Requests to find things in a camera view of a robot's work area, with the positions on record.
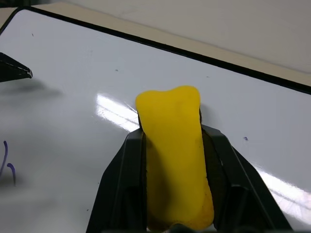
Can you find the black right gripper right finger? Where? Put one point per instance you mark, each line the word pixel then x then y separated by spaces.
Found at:
pixel 238 189

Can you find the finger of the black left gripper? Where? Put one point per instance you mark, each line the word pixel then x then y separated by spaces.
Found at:
pixel 12 70

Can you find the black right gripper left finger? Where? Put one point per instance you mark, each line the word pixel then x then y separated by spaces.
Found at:
pixel 121 184

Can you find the yellow whiteboard eraser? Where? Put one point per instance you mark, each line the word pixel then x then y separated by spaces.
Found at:
pixel 175 150

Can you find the black-framed whiteboard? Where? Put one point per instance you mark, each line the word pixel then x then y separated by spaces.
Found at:
pixel 73 97

